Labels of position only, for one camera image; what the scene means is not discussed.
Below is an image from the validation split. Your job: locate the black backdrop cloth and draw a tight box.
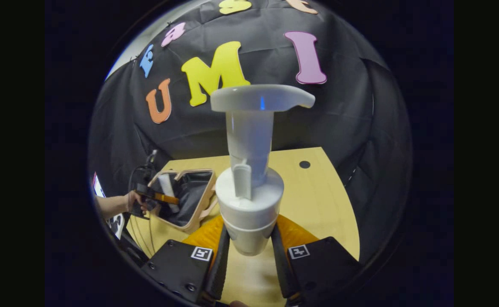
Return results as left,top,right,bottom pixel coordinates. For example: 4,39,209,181
88,0,414,261

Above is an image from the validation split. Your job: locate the white pump bottle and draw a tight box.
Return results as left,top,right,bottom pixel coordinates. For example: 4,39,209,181
210,84,316,257

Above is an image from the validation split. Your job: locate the white skin care tube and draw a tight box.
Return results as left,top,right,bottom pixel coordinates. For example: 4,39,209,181
159,173,181,214

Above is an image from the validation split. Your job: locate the beige scalloped suitcase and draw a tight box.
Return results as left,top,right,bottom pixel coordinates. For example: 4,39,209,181
147,168,219,233

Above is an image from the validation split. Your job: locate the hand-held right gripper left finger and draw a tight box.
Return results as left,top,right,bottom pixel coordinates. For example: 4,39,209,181
141,214,231,306

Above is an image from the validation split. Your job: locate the blue white printed board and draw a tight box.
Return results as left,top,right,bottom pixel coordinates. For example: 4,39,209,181
91,172,125,240

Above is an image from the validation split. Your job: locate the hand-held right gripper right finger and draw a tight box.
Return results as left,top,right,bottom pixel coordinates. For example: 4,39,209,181
270,214,361,306

